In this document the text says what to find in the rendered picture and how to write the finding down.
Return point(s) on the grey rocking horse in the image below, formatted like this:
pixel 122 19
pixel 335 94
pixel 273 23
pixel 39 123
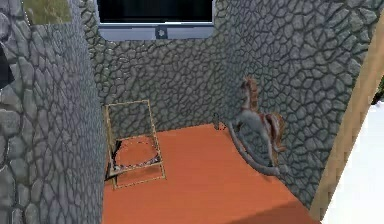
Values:
pixel 258 126

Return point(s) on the black television set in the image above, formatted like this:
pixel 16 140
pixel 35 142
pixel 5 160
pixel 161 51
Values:
pixel 155 20

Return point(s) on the green framed picture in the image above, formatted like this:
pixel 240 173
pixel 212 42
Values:
pixel 47 11

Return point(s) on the wooden frame folding chair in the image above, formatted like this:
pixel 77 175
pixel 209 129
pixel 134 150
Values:
pixel 133 156

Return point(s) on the white door with tan frame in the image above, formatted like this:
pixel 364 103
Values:
pixel 358 160

